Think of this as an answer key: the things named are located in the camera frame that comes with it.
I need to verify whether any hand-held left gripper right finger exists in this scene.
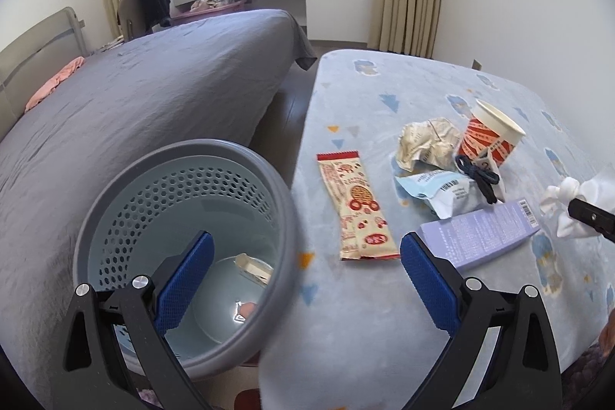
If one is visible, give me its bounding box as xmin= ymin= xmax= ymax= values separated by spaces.
xmin=400 ymin=231 xmax=563 ymax=410

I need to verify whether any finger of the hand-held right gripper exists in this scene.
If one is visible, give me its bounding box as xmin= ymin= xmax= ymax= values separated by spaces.
xmin=567 ymin=197 xmax=615 ymax=242

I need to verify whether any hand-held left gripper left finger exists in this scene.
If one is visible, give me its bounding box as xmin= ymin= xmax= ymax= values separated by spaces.
xmin=62 ymin=231 xmax=217 ymax=410

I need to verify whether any white tissue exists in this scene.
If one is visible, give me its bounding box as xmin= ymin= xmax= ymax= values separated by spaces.
xmin=539 ymin=165 xmax=615 ymax=240

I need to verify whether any light blue white packet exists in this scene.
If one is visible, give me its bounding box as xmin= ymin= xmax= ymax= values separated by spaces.
xmin=394 ymin=170 xmax=491 ymax=219

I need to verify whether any grey perforated plastic waste basket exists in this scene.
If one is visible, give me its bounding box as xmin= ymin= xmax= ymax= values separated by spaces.
xmin=72 ymin=139 xmax=301 ymax=381

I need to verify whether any red white paper cup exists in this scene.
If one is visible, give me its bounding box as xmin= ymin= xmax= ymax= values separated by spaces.
xmin=455 ymin=99 xmax=527 ymax=171

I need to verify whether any light blue printed table cloth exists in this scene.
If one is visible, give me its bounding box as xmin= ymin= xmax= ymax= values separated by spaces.
xmin=259 ymin=49 xmax=615 ymax=410

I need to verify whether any small cardboard piece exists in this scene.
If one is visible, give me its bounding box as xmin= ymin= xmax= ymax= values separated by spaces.
xmin=234 ymin=253 xmax=274 ymax=285

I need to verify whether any purple cardboard box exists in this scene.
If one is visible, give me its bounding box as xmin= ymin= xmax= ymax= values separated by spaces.
xmin=417 ymin=198 xmax=541 ymax=271

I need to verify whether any red cream snack bar wrapper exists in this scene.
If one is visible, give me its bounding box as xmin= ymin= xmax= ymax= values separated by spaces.
xmin=316 ymin=149 xmax=402 ymax=261

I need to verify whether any person's leg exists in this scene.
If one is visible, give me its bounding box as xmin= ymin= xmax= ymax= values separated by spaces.
xmin=597 ymin=307 xmax=615 ymax=355

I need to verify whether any crumpled beige paper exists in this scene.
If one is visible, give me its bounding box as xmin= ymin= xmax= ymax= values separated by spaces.
xmin=395 ymin=117 xmax=463 ymax=173

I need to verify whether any bed with grey sheet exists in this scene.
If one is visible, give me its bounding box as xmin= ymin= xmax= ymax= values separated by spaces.
xmin=0 ymin=9 xmax=318 ymax=396

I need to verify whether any pink cloth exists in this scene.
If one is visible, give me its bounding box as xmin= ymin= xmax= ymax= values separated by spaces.
xmin=25 ymin=57 xmax=86 ymax=112

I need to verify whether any pink plastic laundry basket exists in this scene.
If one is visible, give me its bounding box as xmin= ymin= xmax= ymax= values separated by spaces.
xmin=170 ymin=2 xmax=248 ymax=27

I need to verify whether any brown chair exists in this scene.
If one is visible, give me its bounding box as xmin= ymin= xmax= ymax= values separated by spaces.
xmin=118 ymin=0 xmax=145 ymax=42

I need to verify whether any clothes pile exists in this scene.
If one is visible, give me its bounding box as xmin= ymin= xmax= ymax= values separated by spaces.
xmin=189 ymin=0 xmax=234 ymax=12

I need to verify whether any grey bed headboard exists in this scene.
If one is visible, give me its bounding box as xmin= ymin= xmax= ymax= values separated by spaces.
xmin=0 ymin=7 xmax=90 ymax=129

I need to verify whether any black hair tie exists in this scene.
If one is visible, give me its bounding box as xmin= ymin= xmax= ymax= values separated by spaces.
xmin=454 ymin=154 xmax=501 ymax=204

